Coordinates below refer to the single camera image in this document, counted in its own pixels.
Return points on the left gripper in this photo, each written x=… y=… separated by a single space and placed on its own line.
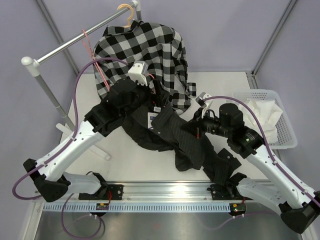
x=157 y=100

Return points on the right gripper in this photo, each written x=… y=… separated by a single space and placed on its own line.
x=195 y=126

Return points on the black pinstripe shirt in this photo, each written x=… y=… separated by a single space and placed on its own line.
x=165 y=133

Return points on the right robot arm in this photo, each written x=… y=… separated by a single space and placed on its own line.
x=297 y=204

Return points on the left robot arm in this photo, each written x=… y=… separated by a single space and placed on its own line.
x=49 y=172

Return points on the black white checkered shirt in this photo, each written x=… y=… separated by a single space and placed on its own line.
x=160 y=47

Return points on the white plastic basket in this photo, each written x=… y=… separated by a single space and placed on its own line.
x=286 y=138

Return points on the metal clothes rack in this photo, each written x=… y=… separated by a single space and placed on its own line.
x=32 y=65

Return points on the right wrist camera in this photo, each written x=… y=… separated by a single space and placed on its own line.
x=205 y=102

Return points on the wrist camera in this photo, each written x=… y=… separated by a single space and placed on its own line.
x=205 y=102
x=137 y=73

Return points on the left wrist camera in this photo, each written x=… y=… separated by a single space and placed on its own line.
x=137 y=73

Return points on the aluminium mounting rail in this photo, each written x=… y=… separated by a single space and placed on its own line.
x=124 y=191

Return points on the white slotted cable duct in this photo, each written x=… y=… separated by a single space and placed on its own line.
x=138 y=207

